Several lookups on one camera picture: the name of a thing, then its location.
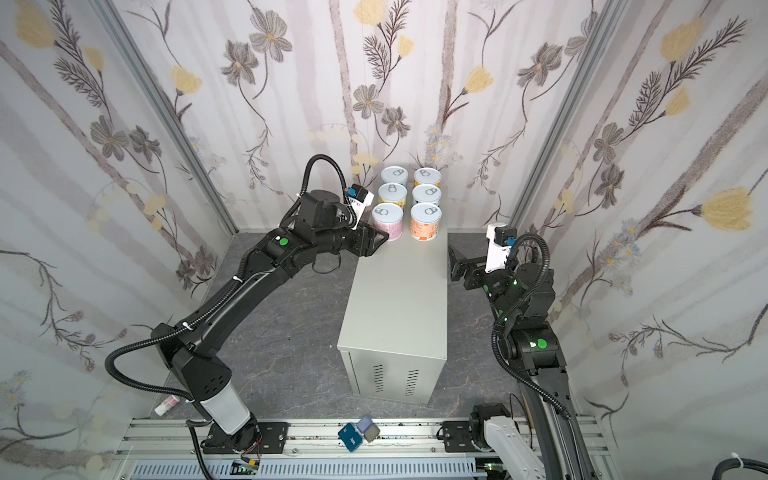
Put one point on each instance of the grey metal cabinet counter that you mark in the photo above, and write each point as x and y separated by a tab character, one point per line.
394	336

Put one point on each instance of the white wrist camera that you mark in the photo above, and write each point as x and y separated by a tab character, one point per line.
360	198
501	238

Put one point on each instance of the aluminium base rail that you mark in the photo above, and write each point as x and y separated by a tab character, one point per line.
404	448

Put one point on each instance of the brown labelled can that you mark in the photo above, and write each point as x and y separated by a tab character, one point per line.
424	221

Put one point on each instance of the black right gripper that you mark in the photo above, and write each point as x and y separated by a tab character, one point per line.
475	270

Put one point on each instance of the pink labelled can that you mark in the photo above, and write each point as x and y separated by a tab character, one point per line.
388	218

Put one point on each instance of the small white pink tube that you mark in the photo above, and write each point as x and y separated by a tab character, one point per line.
166	405

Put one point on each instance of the yellow can with silver lid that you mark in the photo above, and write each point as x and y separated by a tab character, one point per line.
393	193

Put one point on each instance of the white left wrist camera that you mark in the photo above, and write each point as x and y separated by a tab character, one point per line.
360	198

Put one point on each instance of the small blue grey device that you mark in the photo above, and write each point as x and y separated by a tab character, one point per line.
354	434

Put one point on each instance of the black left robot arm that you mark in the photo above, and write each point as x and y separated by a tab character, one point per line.
318	223

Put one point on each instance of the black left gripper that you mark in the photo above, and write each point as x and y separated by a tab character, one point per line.
360	240

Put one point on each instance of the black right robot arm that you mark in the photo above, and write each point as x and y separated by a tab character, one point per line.
525	345

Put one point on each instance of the light blue labelled can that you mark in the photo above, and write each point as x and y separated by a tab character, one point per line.
395	174

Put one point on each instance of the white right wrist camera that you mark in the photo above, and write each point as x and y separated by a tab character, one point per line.
501	238

